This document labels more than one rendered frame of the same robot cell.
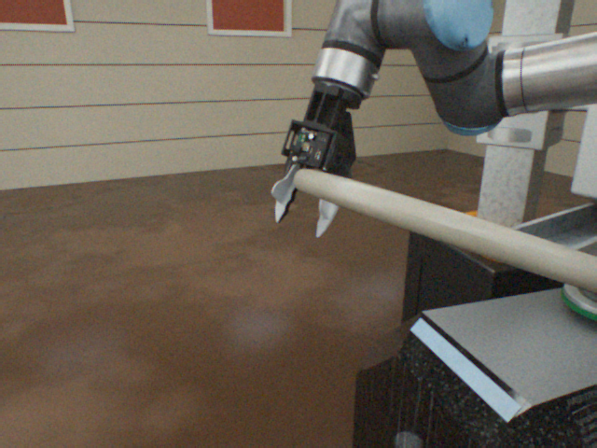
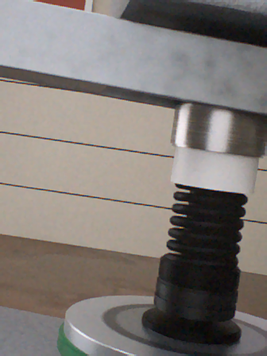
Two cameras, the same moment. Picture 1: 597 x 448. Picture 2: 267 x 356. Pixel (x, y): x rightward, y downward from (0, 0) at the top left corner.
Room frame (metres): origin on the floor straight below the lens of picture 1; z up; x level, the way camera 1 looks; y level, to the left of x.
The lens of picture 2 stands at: (0.43, -0.97, 1.08)
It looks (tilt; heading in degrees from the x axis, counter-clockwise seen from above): 3 degrees down; 29
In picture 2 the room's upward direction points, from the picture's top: 8 degrees clockwise
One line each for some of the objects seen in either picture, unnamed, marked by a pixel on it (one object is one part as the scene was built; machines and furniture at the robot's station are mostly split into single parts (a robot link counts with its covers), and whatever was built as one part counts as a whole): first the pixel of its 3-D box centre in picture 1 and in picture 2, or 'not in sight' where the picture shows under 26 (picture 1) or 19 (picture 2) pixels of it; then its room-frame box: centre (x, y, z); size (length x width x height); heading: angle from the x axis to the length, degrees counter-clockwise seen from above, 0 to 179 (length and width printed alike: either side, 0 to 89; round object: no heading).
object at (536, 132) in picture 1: (525, 91); not in sight; (1.87, -0.90, 1.36); 0.35 x 0.35 x 0.41
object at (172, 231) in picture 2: not in sight; (207, 215); (0.96, -0.76, 1.02); 0.06 x 0.06 x 0.09
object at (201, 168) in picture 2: not in sight; (214, 166); (0.96, -0.76, 1.07); 0.07 x 0.07 x 0.04
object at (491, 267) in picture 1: (491, 309); not in sight; (1.87, -0.90, 0.37); 0.66 x 0.66 x 0.74; 18
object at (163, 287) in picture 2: not in sight; (196, 289); (0.96, -0.76, 0.96); 0.07 x 0.07 x 0.01
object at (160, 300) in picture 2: not in sight; (195, 303); (0.96, -0.76, 0.95); 0.07 x 0.07 x 0.01
